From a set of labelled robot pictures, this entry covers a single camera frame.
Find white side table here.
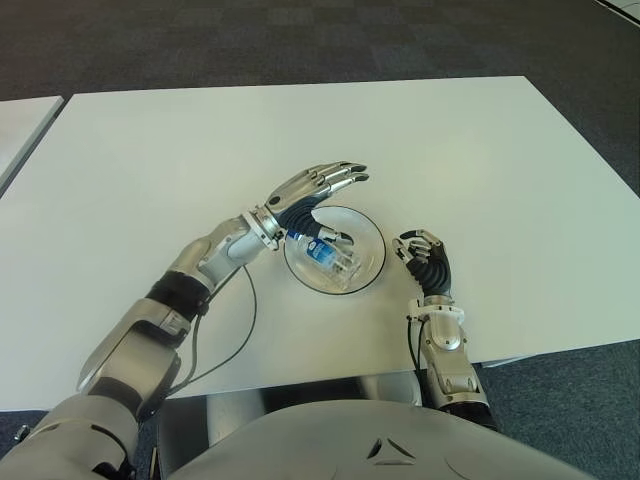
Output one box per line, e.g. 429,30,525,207
0,96,66,199

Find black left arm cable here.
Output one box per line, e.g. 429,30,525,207
149,264,259,416

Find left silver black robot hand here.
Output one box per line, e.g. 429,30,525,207
252,160,371,256

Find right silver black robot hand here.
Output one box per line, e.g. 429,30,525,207
392,228,455,299

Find white table frame beam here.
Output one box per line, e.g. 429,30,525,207
479,355,531,369

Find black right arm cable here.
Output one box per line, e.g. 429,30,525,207
407,317,429,371

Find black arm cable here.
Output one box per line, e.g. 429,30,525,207
407,317,429,371
149,264,259,416

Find clear water bottle blue cap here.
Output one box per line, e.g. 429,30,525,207
285,230,364,291

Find grey robot torso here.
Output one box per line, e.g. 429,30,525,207
169,397,596,480

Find white plate black rim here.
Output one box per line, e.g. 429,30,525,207
283,204,387,295

